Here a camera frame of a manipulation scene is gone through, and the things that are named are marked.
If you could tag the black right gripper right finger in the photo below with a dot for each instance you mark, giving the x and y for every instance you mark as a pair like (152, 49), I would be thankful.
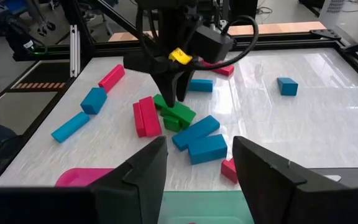
(266, 186)

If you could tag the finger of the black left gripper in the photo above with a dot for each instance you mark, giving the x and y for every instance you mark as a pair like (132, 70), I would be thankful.
(168, 87)
(183, 82)

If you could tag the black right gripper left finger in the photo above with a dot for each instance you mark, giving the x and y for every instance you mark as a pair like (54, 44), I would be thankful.
(135, 193)

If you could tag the slim blue block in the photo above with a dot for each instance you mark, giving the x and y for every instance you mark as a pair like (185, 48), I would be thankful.
(200, 85)

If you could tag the small green block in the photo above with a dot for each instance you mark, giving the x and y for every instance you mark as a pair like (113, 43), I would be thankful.
(158, 101)

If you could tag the long green block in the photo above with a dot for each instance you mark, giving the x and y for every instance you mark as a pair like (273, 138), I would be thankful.
(179, 113)

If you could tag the red arch block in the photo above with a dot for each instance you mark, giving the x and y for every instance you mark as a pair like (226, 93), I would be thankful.
(228, 170)

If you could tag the large red block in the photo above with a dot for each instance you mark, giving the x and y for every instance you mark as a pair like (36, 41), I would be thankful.
(222, 69)

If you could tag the red rod block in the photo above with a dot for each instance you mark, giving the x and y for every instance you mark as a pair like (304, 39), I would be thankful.
(139, 119)

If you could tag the long blue block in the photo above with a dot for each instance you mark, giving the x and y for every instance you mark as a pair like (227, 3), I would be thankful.
(195, 132)

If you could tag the thin long red block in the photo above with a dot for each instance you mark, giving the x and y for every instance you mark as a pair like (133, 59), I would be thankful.
(112, 77)

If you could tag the wide blue block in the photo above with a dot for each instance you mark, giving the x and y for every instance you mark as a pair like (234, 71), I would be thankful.
(207, 148)

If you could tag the blue rectangular block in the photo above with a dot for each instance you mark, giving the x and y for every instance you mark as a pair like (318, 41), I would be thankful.
(94, 100)
(70, 126)

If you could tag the short blue block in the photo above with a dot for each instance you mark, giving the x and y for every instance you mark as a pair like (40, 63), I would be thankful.
(287, 86)

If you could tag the red plastic tray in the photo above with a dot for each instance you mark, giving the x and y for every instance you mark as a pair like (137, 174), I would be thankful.
(82, 177)

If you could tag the white table mat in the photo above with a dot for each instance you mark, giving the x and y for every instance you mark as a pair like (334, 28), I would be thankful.
(291, 130)

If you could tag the teal plastic tray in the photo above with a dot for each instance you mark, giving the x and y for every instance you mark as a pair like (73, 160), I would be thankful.
(204, 205)

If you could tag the silver aluminium profile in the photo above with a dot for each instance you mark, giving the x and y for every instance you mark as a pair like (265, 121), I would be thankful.
(75, 51)

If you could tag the black chair base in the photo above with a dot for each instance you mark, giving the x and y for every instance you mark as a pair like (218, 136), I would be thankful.
(47, 26)

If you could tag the black device with green light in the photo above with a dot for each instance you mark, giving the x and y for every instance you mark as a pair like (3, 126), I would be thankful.
(26, 43)

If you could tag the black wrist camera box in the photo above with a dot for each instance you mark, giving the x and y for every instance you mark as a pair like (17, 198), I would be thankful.
(213, 43)

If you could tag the black aluminium table frame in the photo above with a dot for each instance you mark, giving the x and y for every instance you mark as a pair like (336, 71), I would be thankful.
(275, 40)

